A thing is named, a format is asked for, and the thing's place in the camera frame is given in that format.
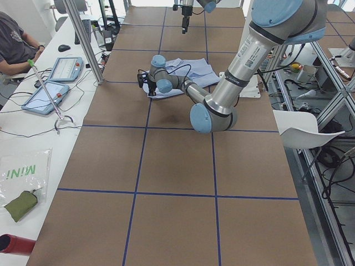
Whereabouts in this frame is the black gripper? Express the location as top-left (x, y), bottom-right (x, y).
top-left (147, 80), bottom-right (156, 96)
top-left (181, 6), bottom-right (192, 34)

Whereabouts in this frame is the teach pendant far side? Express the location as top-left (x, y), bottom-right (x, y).
top-left (21, 81), bottom-right (69, 115)

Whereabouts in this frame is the clear plastic bag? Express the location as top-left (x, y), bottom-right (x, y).
top-left (1, 148), bottom-right (52, 212)

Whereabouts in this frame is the white plastic chair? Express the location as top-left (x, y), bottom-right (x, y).
top-left (273, 110), bottom-right (345, 150)

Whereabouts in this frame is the aluminium frame post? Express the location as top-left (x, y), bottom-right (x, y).
top-left (63, 0), bottom-right (104, 85)

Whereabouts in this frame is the black computer mouse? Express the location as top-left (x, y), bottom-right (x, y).
top-left (58, 44), bottom-right (71, 52)

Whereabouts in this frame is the green fabric pouch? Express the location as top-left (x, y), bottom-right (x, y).
top-left (4, 191), bottom-right (38, 222)

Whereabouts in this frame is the red cylinder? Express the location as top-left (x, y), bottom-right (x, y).
top-left (1, 234), bottom-right (36, 256)

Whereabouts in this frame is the seated person grey shirt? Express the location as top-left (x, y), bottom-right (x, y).
top-left (1, 12), bottom-right (45, 76)

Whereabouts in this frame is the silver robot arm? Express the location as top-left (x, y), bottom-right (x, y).
top-left (138, 1), bottom-right (328, 134)
top-left (173, 0), bottom-right (220, 34)

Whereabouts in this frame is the white camera mast pedestal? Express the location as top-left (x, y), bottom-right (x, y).
top-left (219, 0), bottom-right (263, 99)

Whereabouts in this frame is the light blue striped shirt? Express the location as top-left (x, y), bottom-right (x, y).
top-left (141, 57), bottom-right (221, 99)

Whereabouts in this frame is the teach pendant near shirt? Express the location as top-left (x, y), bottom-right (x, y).
top-left (48, 57), bottom-right (83, 82)

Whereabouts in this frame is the pink reacher grabber stick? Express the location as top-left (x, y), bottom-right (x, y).
top-left (27, 59), bottom-right (74, 135)

